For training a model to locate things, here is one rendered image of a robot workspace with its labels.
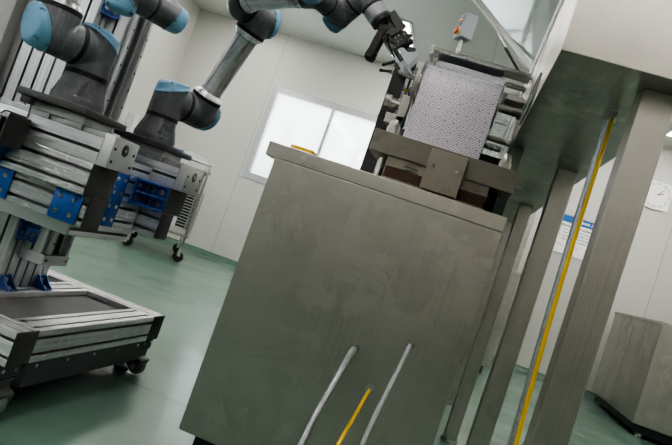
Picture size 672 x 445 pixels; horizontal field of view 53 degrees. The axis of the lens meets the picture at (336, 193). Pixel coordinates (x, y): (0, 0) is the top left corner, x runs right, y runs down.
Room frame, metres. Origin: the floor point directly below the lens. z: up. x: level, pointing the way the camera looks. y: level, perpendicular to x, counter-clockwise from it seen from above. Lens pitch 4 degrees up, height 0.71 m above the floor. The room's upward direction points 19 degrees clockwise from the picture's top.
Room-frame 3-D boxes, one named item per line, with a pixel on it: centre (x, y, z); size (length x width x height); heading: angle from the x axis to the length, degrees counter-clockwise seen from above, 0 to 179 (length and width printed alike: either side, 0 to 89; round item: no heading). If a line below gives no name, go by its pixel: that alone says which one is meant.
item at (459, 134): (1.98, -0.25, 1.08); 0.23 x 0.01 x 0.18; 79
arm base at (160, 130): (2.39, 0.68, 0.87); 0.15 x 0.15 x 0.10
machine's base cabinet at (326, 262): (2.98, -0.36, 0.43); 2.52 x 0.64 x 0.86; 169
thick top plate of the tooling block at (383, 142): (1.86, -0.26, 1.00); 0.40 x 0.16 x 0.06; 79
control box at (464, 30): (2.60, -0.26, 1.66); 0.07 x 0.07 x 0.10; 15
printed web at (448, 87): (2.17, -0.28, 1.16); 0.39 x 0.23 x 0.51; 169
